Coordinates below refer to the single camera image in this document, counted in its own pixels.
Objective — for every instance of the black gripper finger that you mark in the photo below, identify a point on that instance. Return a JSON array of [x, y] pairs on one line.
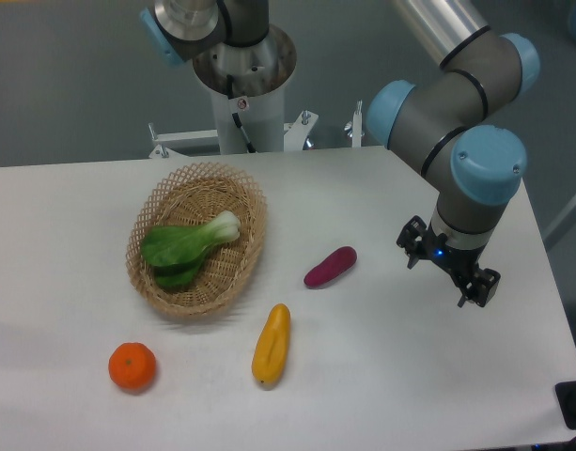
[[477, 286], [411, 240]]

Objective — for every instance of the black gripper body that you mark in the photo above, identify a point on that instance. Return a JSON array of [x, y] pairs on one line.
[[455, 252]]

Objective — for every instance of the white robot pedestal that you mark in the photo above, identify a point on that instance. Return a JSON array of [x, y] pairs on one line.
[[247, 88]]

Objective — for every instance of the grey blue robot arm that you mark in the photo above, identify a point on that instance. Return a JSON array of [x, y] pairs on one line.
[[439, 131]]

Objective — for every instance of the orange tangerine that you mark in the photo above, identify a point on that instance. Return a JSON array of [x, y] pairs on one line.
[[132, 366]]

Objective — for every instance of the black device at table edge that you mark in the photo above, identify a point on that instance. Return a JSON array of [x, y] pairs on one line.
[[566, 396]]

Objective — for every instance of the yellow papaya fruit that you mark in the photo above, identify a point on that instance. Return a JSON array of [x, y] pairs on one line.
[[271, 352]]

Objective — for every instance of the purple sweet potato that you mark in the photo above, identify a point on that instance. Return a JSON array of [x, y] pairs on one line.
[[331, 268]]

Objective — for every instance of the woven wicker basket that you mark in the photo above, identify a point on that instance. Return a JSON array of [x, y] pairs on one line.
[[194, 195]]

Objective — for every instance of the green bok choy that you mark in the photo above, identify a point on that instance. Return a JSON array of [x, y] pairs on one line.
[[177, 252]]

